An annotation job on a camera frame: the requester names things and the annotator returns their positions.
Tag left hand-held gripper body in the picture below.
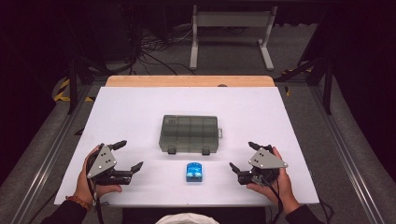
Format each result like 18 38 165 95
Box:
86 143 134 187

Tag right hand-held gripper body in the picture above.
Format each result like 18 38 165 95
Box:
236 144 289 188

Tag small blue plastic box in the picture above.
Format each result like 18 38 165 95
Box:
185 161 205 183

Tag grey transparent storage box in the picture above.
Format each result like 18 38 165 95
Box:
158 114 224 156

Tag person's left hand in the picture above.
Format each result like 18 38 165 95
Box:
73 145 123 206

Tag person's right hand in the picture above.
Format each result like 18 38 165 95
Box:
246 147 303 216

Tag person's white cap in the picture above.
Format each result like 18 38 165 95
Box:
154 212 220 224

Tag black metal stand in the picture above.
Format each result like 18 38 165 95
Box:
66 59 94 116
275 57 334 116

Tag white board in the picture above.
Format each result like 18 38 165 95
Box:
54 86 320 208

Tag wooden table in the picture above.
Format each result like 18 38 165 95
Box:
105 75 276 88

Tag white metal stand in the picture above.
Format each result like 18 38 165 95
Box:
189 4 278 72

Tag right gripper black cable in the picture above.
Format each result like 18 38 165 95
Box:
260 175 285 224

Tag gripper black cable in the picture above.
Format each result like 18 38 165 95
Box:
85 150 106 224
260 175 285 224

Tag orange bead bracelet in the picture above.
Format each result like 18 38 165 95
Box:
64 195 93 212

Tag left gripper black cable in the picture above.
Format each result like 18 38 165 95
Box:
85 150 106 224

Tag aluminium rail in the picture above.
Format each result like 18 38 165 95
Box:
8 85 101 224
307 85 387 224

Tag bundle of black floor cables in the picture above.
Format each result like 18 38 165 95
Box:
134 27 197 77

